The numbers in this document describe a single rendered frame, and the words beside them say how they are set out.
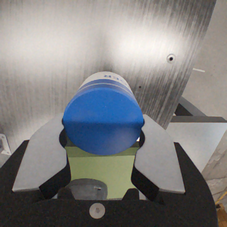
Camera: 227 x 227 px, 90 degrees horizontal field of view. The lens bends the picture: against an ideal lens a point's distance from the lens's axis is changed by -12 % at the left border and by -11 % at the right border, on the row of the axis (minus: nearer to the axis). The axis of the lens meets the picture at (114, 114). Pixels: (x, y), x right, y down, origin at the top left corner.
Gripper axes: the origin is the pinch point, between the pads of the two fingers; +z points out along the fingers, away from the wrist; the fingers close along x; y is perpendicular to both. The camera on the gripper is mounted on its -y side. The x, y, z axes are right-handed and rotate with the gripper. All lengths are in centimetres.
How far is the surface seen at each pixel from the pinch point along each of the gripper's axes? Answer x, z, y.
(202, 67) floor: 85, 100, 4
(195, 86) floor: 83, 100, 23
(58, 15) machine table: -9.4, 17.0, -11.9
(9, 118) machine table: -26.8, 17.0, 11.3
